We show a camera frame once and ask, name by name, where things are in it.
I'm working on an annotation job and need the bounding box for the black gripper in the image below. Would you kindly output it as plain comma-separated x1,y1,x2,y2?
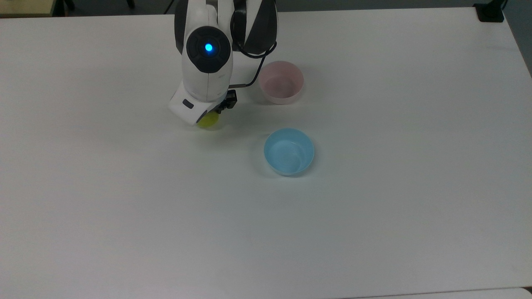
214,89,237,115

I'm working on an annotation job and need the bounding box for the green pear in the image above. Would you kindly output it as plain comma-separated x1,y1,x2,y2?
197,111,219,129

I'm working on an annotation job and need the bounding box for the pink plastic bowl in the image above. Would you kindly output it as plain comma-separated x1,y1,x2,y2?
258,61,304,105

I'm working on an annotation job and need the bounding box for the light blue plastic bowl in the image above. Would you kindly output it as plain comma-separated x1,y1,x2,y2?
264,128,315,176

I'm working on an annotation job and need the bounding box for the light wooden furniture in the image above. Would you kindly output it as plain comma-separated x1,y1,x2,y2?
0,0,56,17

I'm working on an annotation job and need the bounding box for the black table clamp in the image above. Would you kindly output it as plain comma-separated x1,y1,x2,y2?
473,0,508,23

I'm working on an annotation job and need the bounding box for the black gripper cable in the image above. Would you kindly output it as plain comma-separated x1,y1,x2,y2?
229,0,278,88

